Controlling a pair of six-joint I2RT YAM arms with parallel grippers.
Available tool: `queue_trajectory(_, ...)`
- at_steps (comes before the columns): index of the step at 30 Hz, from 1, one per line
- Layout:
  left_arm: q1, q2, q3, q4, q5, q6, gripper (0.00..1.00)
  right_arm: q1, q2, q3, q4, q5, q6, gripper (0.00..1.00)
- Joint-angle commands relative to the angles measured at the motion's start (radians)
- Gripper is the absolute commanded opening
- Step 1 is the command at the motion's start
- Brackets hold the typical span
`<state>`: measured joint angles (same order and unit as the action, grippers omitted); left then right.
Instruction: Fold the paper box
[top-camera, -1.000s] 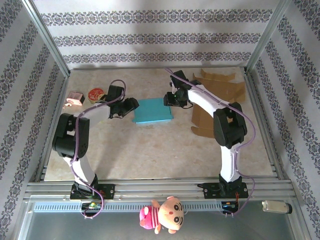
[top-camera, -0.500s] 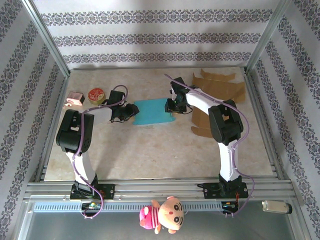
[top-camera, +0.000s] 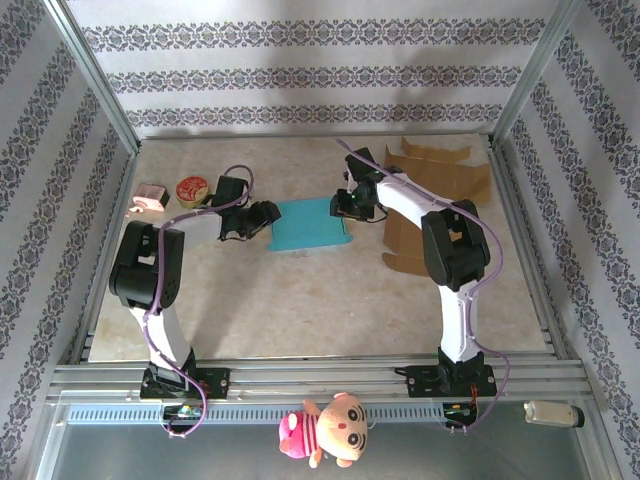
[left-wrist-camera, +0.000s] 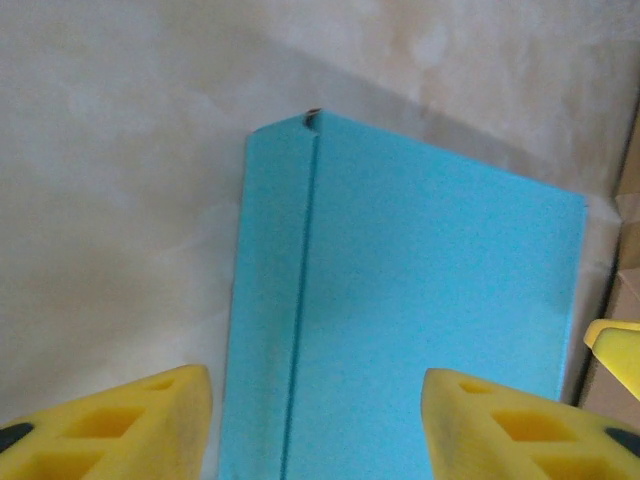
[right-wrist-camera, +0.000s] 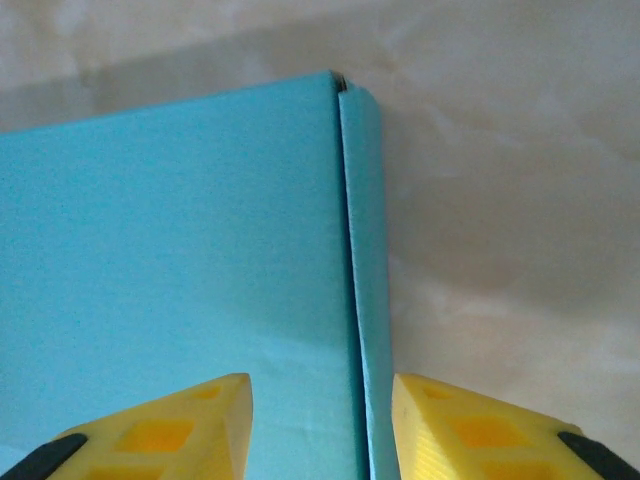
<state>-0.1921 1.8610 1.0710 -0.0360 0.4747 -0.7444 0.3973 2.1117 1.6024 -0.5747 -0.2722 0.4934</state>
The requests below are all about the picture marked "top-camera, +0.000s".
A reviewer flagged teal and white paper box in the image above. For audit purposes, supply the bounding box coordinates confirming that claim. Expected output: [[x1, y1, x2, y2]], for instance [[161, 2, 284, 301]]
[[266, 197, 352, 253]]

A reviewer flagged brown cardboard box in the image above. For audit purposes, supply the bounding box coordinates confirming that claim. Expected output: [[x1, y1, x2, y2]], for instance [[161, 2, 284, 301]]
[[381, 136, 495, 275]]

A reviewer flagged round red lid tin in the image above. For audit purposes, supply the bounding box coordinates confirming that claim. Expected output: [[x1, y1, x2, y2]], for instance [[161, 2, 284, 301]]
[[174, 175, 214, 210]]

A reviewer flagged pink plastic toy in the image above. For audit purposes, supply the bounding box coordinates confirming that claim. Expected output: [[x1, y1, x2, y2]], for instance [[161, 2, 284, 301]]
[[127, 182, 171, 219]]

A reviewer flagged plush doll with pink toy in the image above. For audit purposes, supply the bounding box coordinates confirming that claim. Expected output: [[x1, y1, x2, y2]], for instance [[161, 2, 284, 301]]
[[277, 392, 370, 470]]

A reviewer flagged grey metal panel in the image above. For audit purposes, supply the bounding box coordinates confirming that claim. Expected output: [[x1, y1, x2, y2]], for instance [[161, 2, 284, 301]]
[[29, 399, 616, 480]]

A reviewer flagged clear bottle with black cap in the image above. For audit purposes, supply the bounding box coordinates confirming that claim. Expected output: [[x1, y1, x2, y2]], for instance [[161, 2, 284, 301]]
[[523, 399, 586, 429]]

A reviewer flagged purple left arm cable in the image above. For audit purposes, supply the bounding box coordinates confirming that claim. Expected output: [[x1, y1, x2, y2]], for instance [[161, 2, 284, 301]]
[[142, 163, 257, 441]]

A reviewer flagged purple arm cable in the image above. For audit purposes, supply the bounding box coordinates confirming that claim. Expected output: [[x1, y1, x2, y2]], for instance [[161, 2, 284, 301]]
[[142, 163, 257, 441], [334, 138, 512, 436]]

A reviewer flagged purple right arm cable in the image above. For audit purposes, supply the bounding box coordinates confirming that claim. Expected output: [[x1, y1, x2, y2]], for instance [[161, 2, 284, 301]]
[[334, 138, 512, 436]]

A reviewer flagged aluminium side rail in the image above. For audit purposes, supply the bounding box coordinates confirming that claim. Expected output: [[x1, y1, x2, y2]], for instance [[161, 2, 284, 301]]
[[69, 149, 139, 365], [487, 139, 571, 362]]

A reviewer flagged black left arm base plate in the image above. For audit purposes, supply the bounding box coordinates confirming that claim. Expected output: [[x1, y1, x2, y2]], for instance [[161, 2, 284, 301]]
[[139, 367, 232, 401]]

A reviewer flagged aluminium frame rail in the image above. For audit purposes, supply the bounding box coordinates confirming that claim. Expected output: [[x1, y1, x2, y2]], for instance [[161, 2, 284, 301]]
[[49, 355, 596, 401]]

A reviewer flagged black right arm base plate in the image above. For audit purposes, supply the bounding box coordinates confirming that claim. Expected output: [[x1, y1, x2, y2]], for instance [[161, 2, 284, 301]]
[[407, 364, 497, 399]]

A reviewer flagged slotted grey cable duct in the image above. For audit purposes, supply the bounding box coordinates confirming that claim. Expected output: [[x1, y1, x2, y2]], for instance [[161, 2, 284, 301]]
[[64, 402, 484, 426]]

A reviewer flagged aluminium frame post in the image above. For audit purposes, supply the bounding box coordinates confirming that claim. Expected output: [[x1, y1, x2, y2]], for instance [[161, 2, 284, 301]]
[[488, 0, 585, 147], [42, 0, 142, 155]]

